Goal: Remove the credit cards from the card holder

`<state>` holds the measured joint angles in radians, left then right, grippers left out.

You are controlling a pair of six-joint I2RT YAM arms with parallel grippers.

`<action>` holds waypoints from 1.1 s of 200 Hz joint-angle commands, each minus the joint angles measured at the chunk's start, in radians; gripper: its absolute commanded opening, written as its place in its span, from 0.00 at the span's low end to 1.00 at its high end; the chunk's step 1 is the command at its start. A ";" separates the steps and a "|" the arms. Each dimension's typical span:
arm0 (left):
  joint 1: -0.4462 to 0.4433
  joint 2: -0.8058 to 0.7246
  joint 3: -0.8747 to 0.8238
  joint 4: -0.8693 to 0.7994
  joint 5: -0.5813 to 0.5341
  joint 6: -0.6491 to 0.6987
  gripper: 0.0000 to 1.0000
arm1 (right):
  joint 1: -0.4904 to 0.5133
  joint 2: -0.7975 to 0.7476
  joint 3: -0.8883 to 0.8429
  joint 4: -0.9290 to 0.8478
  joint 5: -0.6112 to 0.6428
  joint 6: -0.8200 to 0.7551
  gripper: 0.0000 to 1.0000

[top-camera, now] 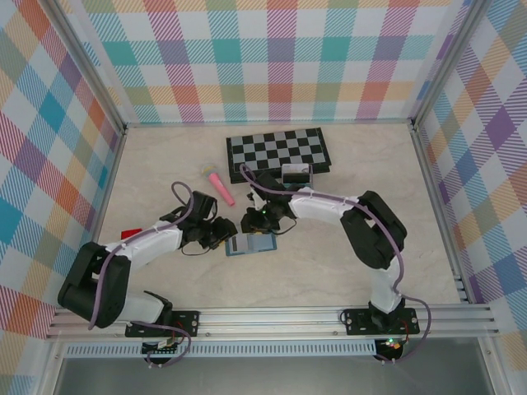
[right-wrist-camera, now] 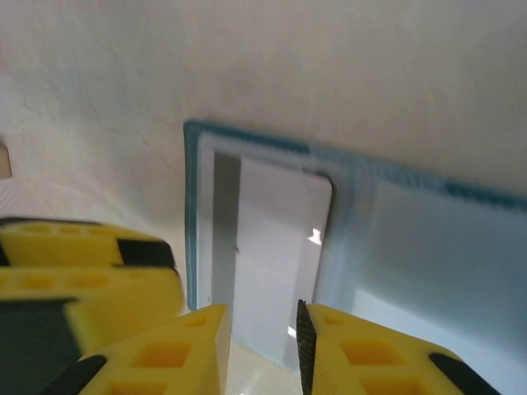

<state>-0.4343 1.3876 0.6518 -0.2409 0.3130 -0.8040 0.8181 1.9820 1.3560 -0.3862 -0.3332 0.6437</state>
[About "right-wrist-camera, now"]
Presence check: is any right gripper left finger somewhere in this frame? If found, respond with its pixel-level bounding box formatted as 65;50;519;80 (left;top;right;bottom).
40;303;231;395

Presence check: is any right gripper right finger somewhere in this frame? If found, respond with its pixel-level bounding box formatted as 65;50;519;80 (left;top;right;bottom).
296;299;507;395

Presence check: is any teal leather card holder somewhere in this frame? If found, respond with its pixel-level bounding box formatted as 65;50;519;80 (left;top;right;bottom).
182;118;527;395

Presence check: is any silver VIP card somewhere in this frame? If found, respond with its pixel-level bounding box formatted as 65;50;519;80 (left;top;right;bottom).
212;151;335;374

